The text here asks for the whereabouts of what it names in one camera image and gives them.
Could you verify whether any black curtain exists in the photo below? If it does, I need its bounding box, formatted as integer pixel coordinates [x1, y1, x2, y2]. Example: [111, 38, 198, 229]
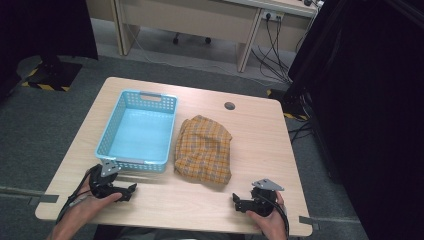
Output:
[0, 0, 100, 98]
[287, 0, 424, 240]

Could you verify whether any grey tape strip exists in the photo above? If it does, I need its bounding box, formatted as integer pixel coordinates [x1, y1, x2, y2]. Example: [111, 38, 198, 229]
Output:
[27, 194, 60, 206]
[298, 215, 321, 231]

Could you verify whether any light blue plastic basket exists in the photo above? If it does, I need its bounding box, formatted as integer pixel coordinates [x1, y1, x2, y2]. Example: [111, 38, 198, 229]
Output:
[94, 89, 179, 174]

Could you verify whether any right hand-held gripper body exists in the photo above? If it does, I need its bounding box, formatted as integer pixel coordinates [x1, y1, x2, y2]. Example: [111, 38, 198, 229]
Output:
[247, 178, 286, 218]

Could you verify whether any black power cables bundle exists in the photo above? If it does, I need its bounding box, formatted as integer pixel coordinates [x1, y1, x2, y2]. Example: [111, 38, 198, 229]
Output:
[250, 15, 318, 85]

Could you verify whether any person's right hand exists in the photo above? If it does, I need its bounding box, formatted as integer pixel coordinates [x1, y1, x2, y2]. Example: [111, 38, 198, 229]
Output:
[245, 191, 288, 240]

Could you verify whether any white power strip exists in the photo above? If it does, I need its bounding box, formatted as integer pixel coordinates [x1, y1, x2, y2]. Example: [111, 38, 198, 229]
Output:
[260, 9, 285, 22]

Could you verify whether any yellow plaid cloth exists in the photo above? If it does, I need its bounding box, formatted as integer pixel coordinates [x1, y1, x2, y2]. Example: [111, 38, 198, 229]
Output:
[173, 114, 233, 186]

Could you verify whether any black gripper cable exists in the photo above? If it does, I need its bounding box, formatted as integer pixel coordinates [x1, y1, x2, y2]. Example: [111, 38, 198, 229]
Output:
[55, 165, 100, 225]
[255, 193, 291, 240]

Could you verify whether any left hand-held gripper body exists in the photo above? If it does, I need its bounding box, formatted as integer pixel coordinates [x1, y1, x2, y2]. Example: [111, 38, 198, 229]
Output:
[87, 158, 122, 200]

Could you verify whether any black stand base striped tape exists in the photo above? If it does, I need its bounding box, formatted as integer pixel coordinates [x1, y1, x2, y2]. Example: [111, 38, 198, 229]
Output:
[265, 87, 310, 122]
[20, 54, 83, 93]

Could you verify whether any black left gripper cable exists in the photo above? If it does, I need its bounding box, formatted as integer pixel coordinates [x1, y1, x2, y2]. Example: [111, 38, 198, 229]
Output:
[55, 165, 100, 225]

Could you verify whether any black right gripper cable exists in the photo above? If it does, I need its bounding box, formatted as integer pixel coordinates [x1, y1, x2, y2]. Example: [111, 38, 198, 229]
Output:
[255, 193, 291, 240]

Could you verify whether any beige office desk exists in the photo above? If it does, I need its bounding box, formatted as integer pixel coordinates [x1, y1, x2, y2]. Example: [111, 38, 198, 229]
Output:
[85, 0, 318, 73]

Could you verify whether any person's left hand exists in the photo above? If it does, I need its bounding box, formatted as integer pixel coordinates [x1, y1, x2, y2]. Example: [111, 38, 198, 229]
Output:
[65, 175, 123, 229]

